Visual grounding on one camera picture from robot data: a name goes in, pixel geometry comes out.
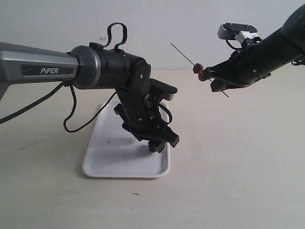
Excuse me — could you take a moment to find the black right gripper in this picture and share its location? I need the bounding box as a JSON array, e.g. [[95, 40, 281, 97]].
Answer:
[[203, 44, 272, 93]]

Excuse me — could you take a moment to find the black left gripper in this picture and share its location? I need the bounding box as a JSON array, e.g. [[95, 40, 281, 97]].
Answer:
[[114, 88, 179, 153]]

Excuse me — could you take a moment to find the thin metal skewer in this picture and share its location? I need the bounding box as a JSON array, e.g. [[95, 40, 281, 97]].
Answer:
[[170, 42, 229, 98]]

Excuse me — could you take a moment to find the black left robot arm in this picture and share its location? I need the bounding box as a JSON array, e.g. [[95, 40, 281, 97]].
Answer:
[[0, 42, 179, 152]]

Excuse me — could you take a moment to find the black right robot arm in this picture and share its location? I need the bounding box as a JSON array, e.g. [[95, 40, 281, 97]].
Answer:
[[198, 5, 305, 92]]

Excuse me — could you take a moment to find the white rectangular plastic tray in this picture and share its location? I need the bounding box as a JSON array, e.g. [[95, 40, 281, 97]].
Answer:
[[82, 100, 171, 179]]

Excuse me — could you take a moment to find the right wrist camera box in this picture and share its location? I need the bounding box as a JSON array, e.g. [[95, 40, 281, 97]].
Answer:
[[217, 22, 262, 44]]

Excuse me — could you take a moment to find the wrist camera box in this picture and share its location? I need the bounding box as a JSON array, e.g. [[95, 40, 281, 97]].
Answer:
[[149, 79, 178, 102], [217, 22, 262, 44]]

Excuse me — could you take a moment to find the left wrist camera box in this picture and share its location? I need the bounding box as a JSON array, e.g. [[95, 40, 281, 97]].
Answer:
[[149, 79, 178, 102]]

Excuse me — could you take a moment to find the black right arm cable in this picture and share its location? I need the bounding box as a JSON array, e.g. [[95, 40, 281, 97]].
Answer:
[[291, 56, 305, 66]]

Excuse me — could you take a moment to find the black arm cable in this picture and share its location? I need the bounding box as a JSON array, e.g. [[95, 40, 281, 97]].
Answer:
[[291, 56, 305, 66], [0, 81, 117, 133]]

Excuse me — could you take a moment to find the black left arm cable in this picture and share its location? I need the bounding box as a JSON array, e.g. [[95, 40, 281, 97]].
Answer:
[[0, 81, 117, 133]]

